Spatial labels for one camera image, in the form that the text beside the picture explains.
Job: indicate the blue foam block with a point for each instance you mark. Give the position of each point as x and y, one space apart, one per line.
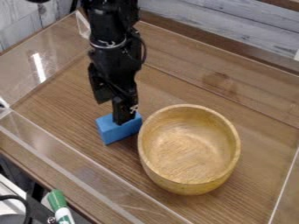
111 132

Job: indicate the brown wooden bowl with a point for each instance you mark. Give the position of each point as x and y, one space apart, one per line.
188 147

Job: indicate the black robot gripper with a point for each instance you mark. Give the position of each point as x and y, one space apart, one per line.
111 75

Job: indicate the green and white marker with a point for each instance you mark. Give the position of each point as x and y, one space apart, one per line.
59 207

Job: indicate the clear acrylic tray wall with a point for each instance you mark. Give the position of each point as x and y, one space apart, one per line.
96 192

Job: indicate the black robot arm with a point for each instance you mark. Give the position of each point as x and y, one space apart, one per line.
112 19

